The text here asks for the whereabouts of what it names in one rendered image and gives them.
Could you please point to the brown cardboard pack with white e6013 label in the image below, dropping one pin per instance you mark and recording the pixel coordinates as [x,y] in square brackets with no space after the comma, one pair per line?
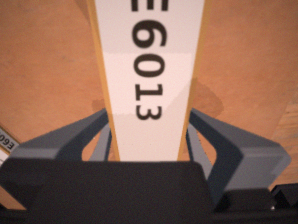
[149,54]

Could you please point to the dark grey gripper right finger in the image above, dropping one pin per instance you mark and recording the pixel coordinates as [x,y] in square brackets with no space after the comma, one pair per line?
[244,160]

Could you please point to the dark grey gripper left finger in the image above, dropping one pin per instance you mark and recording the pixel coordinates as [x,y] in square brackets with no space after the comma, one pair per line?
[67,143]

